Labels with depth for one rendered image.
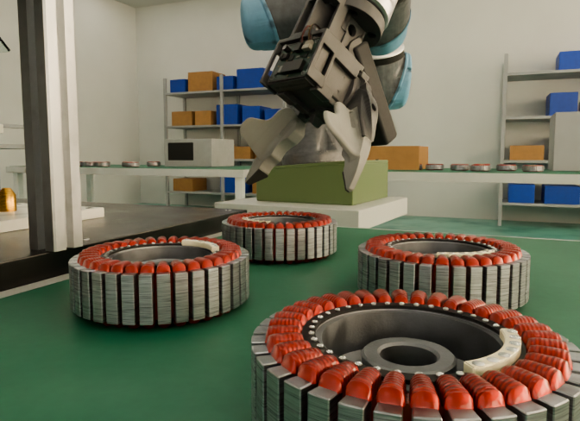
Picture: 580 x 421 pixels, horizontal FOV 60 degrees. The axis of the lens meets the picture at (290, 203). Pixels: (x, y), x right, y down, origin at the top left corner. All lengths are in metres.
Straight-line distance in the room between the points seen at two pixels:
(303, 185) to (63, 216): 0.66
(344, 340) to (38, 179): 0.31
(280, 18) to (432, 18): 6.64
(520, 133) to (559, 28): 1.30
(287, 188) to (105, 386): 0.85
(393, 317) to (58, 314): 0.21
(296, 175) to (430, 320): 0.84
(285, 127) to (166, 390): 0.38
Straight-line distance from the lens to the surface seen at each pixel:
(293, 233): 0.44
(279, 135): 0.55
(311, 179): 1.02
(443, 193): 7.07
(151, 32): 9.15
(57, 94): 0.45
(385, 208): 1.05
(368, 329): 0.22
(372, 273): 0.33
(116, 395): 0.23
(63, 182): 0.45
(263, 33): 0.69
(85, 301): 0.31
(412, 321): 0.22
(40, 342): 0.30
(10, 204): 0.66
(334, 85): 0.50
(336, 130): 0.44
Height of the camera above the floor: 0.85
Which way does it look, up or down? 6 degrees down
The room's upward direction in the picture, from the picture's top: straight up
